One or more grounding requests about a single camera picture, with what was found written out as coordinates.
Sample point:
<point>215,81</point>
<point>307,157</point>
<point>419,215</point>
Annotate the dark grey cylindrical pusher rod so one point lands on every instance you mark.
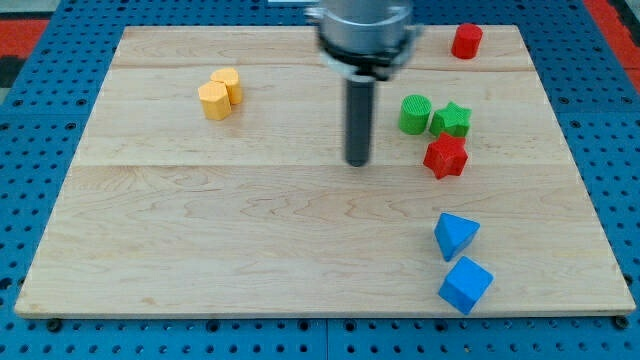
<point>359,99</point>

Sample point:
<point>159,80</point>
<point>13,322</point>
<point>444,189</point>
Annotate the red star block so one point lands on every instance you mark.
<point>446,156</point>

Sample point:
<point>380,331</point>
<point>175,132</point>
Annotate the green star block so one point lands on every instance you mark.
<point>453,119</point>

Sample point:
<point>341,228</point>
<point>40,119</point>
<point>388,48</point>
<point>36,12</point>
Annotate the green cylinder block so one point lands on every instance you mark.
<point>414,114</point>

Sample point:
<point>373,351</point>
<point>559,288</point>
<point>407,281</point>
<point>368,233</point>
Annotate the red cylinder block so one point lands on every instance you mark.
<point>466,42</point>

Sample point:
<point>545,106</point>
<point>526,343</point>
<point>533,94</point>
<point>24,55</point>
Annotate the yellow rounded block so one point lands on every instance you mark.
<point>231,79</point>

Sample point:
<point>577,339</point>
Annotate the yellow hexagon block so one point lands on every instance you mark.
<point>214,100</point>

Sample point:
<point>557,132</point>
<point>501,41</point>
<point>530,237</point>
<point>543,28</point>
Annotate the blue triangular prism block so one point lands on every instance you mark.
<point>454,233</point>

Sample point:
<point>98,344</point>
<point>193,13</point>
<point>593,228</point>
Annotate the blue cube block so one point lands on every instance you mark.
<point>465,284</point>

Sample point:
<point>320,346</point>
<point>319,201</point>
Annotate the light wooden board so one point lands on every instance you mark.
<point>167,214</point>

